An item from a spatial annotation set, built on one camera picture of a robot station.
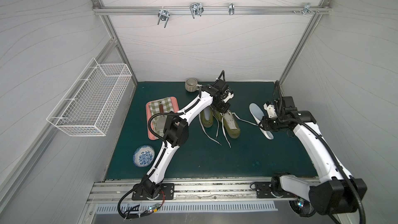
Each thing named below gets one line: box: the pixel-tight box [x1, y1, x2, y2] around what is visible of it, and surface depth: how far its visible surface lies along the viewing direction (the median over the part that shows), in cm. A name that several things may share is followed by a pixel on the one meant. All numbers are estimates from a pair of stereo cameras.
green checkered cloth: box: [148, 96, 175, 137], surface depth 109 cm
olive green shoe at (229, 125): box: [212, 109, 259, 149], surface depth 93 cm
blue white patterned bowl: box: [132, 145, 155, 168], surface depth 84 cm
